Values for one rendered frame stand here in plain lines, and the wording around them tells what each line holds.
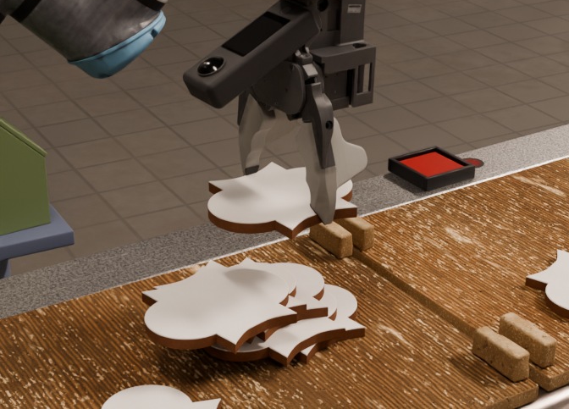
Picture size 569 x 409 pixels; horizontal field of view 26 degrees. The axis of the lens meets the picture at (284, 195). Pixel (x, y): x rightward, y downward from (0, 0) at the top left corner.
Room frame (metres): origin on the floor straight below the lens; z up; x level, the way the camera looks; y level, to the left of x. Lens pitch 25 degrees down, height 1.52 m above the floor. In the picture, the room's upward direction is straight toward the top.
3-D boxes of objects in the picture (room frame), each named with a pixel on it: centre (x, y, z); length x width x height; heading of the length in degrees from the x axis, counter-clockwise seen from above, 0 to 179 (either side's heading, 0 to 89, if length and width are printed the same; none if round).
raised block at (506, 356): (0.92, -0.19, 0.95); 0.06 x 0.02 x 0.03; 32
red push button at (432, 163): (1.39, -0.18, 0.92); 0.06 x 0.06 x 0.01; 33
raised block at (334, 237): (1.15, -0.05, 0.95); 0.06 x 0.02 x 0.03; 32
